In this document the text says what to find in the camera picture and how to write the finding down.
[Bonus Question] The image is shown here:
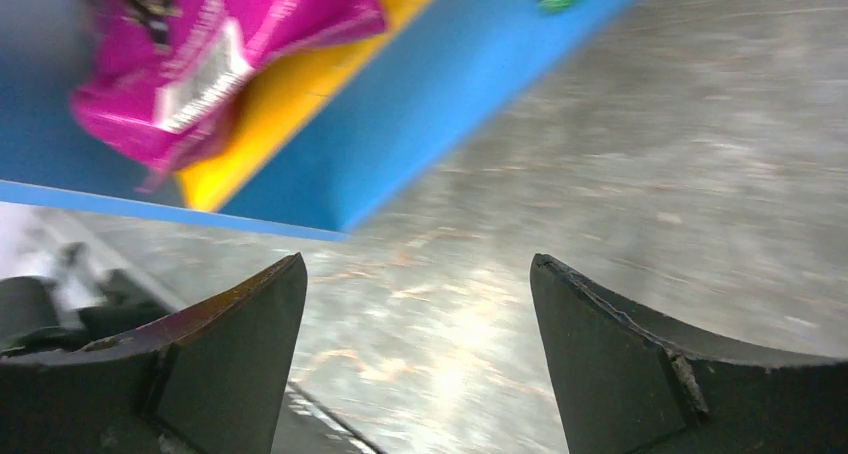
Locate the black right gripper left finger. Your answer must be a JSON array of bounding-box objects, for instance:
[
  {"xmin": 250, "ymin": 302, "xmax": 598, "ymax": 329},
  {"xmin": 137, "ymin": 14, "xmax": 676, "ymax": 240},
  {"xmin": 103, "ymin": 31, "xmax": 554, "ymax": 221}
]
[{"xmin": 1, "ymin": 254, "xmax": 308, "ymax": 453}]

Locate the blue pink yellow shelf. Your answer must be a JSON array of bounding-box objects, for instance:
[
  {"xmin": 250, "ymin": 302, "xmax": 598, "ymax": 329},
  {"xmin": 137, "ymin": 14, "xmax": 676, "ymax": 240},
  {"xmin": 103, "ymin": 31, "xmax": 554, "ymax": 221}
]
[{"xmin": 1, "ymin": 0, "xmax": 637, "ymax": 240}]

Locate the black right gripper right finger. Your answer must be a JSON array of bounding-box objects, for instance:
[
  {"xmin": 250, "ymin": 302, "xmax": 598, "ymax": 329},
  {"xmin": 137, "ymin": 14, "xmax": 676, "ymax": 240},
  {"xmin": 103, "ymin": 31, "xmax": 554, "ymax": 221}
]
[{"xmin": 529, "ymin": 254, "xmax": 847, "ymax": 453}]

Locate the purple candy bag top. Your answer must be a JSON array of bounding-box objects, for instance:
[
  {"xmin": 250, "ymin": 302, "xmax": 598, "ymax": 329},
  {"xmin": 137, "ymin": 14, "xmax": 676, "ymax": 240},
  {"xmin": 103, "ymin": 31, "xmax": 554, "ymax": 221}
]
[{"xmin": 71, "ymin": 0, "xmax": 387, "ymax": 190}]

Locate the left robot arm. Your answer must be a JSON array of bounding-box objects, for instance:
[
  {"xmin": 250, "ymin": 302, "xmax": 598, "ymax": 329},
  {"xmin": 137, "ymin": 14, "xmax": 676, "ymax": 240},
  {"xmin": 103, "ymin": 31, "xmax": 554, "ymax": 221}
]
[{"xmin": 1, "ymin": 242, "xmax": 171, "ymax": 358}]

